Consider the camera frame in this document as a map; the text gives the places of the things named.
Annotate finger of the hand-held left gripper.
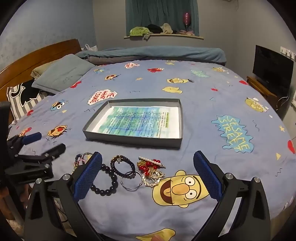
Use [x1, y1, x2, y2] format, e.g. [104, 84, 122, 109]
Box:
[7, 132, 42, 151]
[14, 143, 67, 168]

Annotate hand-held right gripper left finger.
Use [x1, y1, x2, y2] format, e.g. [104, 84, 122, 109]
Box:
[24, 152, 103, 241]

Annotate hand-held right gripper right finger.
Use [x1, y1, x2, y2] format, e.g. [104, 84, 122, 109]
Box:
[193, 151, 271, 241]

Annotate pink cord bracelet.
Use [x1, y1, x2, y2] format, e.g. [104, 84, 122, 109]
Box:
[74, 152, 93, 172]

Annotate gold chain jewelry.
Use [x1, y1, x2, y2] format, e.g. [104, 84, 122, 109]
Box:
[141, 168, 166, 187]

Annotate grey shallow box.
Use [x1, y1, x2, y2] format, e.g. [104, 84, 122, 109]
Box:
[83, 98, 184, 149]

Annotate pearl hair clip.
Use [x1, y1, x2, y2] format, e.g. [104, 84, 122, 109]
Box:
[138, 156, 166, 168]

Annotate red bead jewelry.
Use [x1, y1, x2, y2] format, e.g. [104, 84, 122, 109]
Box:
[137, 159, 162, 178]

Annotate blue cartoon printed bed sheet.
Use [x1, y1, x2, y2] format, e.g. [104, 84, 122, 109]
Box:
[8, 59, 296, 241]

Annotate silver bangle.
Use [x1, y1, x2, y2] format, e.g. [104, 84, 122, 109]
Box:
[120, 170, 143, 191]

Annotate striped black and white pillow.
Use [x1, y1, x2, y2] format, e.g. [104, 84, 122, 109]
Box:
[6, 80, 44, 121]

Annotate grey-blue pillow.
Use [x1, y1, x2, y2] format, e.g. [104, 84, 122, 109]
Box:
[31, 54, 96, 94]

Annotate beige pillow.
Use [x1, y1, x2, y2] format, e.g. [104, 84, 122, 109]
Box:
[31, 61, 60, 78]

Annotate blue-green printed paper liner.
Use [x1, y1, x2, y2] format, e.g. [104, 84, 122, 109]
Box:
[94, 105, 181, 139]

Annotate wooden headboard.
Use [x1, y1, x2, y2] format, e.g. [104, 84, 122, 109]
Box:
[0, 39, 82, 90]

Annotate wooden television stand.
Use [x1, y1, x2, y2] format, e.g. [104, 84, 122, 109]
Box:
[246, 76, 278, 105]

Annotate black television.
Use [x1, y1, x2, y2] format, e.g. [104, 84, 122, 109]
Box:
[253, 45, 295, 89]

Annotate blue-grey folded duvet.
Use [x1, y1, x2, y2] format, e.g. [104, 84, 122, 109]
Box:
[75, 46, 226, 66]

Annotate green cloth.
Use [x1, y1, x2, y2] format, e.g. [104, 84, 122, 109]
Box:
[129, 26, 153, 39]

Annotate pink cloth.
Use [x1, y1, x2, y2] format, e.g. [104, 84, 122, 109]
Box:
[173, 29, 196, 36]

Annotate window sill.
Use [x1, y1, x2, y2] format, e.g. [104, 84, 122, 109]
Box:
[124, 33, 204, 40]

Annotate black cloth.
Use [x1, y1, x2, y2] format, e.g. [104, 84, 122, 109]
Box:
[147, 24, 163, 33]

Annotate large black bead bracelet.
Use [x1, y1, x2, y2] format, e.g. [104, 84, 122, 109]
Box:
[90, 163, 119, 195]

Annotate dark bead bracelet with charm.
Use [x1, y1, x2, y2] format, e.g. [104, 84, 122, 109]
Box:
[110, 155, 136, 179]

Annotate white cable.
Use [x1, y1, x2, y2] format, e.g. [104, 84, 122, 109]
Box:
[276, 91, 290, 109]

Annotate white wall sockets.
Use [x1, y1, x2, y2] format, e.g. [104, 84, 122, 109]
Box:
[280, 46, 296, 61]

